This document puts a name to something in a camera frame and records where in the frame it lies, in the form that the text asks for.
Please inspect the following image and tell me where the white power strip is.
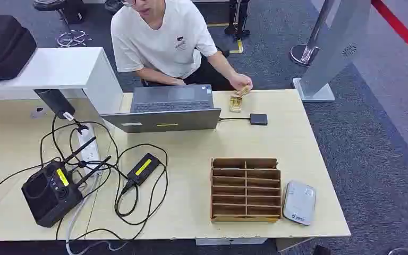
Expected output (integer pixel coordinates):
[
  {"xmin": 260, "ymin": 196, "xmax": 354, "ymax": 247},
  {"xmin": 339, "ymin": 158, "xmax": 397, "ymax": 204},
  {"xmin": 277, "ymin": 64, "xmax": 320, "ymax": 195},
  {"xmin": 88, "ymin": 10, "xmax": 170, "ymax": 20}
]
[{"xmin": 76, "ymin": 122, "xmax": 102, "ymax": 177}]

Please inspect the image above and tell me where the black bin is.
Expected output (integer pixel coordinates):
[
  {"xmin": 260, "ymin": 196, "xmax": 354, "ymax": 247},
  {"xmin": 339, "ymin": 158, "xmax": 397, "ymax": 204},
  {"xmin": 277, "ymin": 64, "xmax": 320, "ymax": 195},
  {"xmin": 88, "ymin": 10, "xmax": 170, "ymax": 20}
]
[{"xmin": 63, "ymin": 0, "xmax": 89, "ymax": 24}]

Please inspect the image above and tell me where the brown card stack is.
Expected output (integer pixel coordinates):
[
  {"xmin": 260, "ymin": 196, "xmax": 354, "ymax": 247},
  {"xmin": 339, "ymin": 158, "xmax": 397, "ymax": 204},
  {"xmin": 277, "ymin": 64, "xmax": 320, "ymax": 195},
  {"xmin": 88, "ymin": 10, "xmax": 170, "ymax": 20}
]
[{"xmin": 229, "ymin": 96, "xmax": 243, "ymax": 113}]

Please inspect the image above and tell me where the long black controller cable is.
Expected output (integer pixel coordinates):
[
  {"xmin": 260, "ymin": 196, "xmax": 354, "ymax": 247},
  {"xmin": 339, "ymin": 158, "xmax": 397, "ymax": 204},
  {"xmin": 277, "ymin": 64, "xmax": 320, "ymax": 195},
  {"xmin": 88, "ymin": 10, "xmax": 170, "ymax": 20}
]
[{"xmin": 0, "ymin": 157, "xmax": 64, "ymax": 223}]

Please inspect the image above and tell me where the black bag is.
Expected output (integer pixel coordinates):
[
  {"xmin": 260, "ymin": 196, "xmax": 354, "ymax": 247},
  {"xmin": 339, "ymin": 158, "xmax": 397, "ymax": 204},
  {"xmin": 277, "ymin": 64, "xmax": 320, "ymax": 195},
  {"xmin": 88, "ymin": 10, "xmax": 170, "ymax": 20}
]
[{"xmin": 0, "ymin": 14, "xmax": 38, "ymax": 89}]

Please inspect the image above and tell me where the black stand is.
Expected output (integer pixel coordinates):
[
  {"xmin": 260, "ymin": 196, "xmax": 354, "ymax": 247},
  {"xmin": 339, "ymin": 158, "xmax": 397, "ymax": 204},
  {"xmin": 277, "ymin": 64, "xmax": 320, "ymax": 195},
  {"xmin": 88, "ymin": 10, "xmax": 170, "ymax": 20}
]
[{"xmin": 224, "ymin": 0, "xmax": 251, "ymax": 40}]

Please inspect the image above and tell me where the black adapter cable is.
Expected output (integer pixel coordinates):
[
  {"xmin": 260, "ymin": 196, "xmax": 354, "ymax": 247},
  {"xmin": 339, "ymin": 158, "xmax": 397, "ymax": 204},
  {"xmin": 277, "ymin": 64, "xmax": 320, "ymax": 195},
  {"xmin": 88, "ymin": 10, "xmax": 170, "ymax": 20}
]
[{"xmin": 55, "ymin": 142, "xmax": 170, "ymax": 242}]

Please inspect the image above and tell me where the white power cable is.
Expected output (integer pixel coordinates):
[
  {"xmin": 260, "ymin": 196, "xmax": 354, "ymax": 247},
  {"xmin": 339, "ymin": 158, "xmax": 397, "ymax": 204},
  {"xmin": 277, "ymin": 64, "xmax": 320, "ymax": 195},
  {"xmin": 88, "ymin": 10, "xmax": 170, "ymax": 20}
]
[{"xmin": 65, "ymin": 175, "xmax": 129, "ymax": 255}]

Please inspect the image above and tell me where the black adapter with yellow label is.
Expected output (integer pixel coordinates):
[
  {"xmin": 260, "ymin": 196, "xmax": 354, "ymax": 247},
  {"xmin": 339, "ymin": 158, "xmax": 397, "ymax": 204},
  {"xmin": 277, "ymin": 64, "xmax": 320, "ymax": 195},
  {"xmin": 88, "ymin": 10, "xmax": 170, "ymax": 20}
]
[{"xmin": 126, "ymin": 152, "xmax": 162, "ymax": 186}]

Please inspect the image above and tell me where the chrome stanchion post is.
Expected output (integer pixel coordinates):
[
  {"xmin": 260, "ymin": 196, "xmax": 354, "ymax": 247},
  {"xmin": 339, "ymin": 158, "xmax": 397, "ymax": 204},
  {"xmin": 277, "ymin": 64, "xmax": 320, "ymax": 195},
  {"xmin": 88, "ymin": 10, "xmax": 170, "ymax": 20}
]
[{"xmin": 290, "ymin": 0, "xmax": 332, "ymax": 67}]

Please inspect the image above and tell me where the black remote controller with antennas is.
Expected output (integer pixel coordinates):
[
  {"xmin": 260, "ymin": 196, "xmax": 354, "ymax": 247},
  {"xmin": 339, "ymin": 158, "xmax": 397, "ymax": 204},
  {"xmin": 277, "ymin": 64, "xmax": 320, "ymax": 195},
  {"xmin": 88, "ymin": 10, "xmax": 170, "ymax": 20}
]
[{"xmin": 21, "ymin": 136, "xmax": 113, "ymax": 228}]

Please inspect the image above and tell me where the wooden desk leg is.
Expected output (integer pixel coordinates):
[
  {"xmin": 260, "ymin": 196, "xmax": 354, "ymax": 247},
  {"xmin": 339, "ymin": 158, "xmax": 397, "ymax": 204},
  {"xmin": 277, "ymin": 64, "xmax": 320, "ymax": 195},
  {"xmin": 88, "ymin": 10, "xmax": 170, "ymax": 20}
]
[{"xmin": 276, "ymin": 237, "xmax": 316, "ymax": 253}]

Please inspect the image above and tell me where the white desk shelf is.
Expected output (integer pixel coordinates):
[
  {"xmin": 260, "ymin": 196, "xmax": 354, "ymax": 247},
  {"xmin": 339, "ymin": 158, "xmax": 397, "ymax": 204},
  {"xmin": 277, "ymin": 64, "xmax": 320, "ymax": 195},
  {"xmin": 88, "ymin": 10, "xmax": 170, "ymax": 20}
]
[{"xmin": 0, "ymin": 46, "xmax": 124, "ymax": 115}]

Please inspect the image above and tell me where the person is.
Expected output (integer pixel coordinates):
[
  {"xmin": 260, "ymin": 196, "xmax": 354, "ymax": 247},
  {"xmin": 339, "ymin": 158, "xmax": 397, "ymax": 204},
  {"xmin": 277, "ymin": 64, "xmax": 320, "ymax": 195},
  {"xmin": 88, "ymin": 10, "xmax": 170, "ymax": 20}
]
[{"xmin": 110, "ymin": 0, "xmax": 253, "ymax": 93}]

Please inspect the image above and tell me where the small grey round puck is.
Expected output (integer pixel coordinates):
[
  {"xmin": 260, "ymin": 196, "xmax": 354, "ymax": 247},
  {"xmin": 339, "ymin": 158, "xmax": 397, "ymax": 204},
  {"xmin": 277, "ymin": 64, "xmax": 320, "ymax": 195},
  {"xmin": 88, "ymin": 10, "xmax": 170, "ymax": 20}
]
[{"xmin": 30, "ymin": 106, "xmax": 48, "ymax": 118}]

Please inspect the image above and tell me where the grey standing kiosk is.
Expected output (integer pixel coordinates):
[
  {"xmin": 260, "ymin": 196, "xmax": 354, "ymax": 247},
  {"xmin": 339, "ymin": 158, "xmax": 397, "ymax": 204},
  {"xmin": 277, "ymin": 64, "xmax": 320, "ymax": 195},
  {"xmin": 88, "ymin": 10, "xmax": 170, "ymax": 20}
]
[{"xmin": 292, "ymin": 0, "xmax": 373, "ymax": 103}]

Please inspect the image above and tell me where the black cylinder device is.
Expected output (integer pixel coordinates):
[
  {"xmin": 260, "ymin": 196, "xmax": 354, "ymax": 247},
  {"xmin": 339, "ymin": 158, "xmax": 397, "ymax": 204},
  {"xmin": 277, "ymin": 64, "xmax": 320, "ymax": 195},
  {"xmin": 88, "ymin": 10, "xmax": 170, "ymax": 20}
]
[{"xmin": 33, "ymin": 89, "xmax": 76, "ymax": 121}]

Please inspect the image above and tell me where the black stool with chrome base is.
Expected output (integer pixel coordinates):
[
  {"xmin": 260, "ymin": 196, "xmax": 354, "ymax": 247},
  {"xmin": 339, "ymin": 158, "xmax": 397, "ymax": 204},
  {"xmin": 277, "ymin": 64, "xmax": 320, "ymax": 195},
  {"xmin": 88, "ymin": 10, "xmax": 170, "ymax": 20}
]
[
  {"xmin": 32, "ymin": 0, "xmax": 92, "ymax": 48},
  {"xmin": 104, "ymin": 0, "xmax": 124, "ymax": 15}
]

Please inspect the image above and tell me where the grey laptop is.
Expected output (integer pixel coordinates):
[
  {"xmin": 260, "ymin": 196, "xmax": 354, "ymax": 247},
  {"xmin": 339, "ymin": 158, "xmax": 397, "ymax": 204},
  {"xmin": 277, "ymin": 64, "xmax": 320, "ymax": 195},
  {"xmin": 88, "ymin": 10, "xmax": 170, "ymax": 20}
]
[{"xmin": 100, "ymin": 83, "xmax": 222, "ymax": 134}]

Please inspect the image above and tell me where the grey zip case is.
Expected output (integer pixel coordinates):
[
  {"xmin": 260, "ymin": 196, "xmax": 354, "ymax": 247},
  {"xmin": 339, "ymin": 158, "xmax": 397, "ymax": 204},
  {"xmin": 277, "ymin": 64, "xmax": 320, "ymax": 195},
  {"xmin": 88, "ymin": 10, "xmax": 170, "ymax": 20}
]
[{"xmin": 282, "ymin": 180, "xmax": 317, "ymax": 226}]

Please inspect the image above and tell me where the black power plug cable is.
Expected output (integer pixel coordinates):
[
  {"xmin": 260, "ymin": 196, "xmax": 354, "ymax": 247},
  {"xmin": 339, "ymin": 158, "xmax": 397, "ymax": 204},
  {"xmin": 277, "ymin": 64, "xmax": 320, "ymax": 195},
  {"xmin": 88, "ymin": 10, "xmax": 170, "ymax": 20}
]
[{"xmin": 40, "ymin": 114, "xmax": 120, "ymax": 169}]

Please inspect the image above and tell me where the person's left hand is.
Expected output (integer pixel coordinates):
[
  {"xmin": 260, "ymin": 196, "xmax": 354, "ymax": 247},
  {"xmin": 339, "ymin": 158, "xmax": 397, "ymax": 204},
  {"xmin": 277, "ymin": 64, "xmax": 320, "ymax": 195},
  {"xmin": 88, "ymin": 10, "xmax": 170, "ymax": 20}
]
[{"xmin": 227, "ymin": 73, "xmax": 253, "ymax": 93}]

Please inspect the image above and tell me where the wooden slotted card box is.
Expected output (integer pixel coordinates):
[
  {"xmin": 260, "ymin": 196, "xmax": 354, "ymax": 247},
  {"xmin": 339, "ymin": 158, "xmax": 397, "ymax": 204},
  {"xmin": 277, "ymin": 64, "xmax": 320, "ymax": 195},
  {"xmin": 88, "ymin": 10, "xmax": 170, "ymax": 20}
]
[{"xmin": 210, "ymin": 157, "xmax": 283, "ymax": 224}]

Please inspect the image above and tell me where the small black usb hub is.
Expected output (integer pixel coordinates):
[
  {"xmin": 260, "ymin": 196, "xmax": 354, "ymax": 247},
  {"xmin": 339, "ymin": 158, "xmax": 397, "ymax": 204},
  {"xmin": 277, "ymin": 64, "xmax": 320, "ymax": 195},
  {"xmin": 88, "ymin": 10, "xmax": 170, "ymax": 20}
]
[{"xmin": 250, "ymin": 113, "xmax": 268, "ymax": 126}]

